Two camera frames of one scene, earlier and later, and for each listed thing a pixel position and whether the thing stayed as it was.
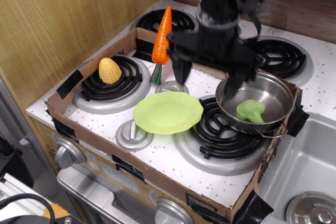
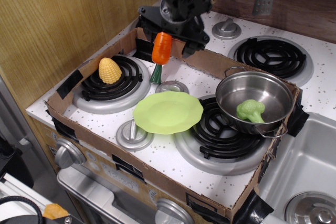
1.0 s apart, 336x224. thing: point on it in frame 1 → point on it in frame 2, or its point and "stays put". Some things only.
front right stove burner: [213, 146] stays put
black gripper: [225, 47] → [174, 17]
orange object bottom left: [59, 212] stays put
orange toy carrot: [159, 52] stays put
